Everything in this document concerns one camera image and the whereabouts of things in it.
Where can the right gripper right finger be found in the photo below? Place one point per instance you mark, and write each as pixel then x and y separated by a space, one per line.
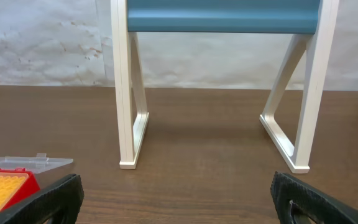
pixel 315 203

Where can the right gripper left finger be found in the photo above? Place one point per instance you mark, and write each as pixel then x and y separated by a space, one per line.
pixel 57 196

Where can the white and blue stand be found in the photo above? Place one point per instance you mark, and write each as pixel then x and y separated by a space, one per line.
pixel 222 15

